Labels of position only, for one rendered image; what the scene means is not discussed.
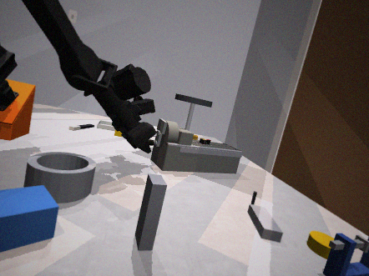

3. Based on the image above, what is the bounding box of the blue rectangular block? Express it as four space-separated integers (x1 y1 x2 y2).
0 185 58 252

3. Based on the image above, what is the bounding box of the yellow round disc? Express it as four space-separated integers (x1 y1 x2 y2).
307 231 334 259

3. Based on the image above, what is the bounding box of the grey hollow cylinder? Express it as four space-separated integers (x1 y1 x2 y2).
23 152 96 203

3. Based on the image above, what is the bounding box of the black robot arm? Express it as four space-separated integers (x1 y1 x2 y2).
0 0 155 120

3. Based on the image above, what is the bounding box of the yellow cube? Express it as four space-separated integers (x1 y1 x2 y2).
114 129 122 137

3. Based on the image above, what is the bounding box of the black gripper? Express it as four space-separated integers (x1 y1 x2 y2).
105 100 157 153

